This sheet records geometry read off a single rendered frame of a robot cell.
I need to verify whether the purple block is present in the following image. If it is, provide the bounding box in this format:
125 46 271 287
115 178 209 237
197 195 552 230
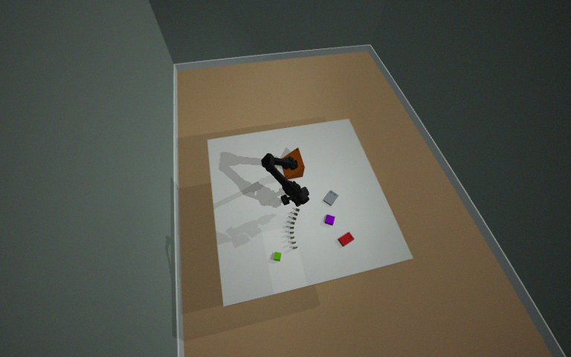
325 214 335 225

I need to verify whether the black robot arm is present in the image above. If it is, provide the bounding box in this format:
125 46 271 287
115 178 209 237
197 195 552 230
261 153 309 207

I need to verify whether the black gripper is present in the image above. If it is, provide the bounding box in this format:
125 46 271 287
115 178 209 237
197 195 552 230
281 187 309 205

